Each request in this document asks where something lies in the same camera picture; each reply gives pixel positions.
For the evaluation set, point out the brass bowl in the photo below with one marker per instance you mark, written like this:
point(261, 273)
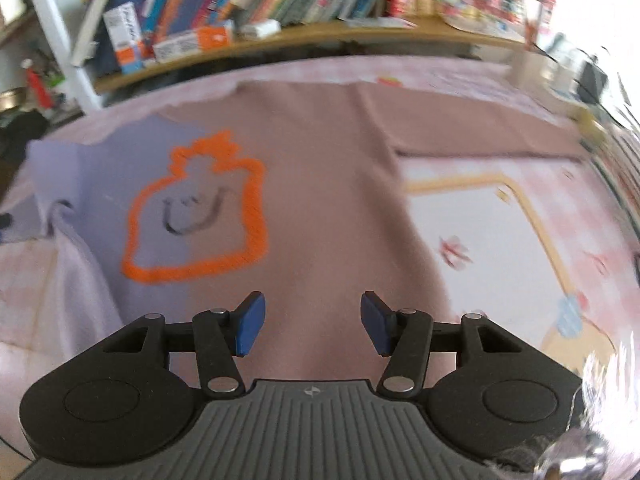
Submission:
point(12, 100)

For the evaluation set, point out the long white orange toothpaste box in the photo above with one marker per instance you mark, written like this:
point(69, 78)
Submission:
point(192, 40)

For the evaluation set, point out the wooden shelf board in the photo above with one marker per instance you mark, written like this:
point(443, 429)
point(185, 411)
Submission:
point(310, 35)

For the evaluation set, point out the white charger plug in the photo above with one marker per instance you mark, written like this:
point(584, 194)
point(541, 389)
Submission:
point(259, 28)

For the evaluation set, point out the white shelf post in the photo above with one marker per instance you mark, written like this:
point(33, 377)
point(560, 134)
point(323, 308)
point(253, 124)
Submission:
point(65, 35)

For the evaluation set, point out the lilac and mauve sweater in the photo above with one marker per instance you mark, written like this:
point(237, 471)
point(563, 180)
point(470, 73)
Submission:
point(320, 185)

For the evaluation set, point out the black box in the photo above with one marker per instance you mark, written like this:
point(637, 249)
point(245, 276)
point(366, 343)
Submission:
point(20, 140)

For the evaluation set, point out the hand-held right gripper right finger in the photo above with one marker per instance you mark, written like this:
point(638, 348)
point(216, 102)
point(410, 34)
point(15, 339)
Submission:
point(376, 322)

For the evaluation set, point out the upright white orange toothpaste box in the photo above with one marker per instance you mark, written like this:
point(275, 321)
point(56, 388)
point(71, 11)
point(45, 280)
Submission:
point(125, 37)

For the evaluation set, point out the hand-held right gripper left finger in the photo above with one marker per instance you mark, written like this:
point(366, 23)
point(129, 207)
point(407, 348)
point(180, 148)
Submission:
point(250, 322)

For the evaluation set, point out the red tassel ornament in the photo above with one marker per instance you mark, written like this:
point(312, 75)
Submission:
point(37, 85)

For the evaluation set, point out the light blue pamphlet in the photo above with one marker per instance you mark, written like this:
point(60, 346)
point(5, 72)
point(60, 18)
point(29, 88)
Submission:
point(380, 22)

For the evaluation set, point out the pink cartoon desk mat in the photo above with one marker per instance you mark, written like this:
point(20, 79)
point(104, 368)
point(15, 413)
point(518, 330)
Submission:
point(475, 220)

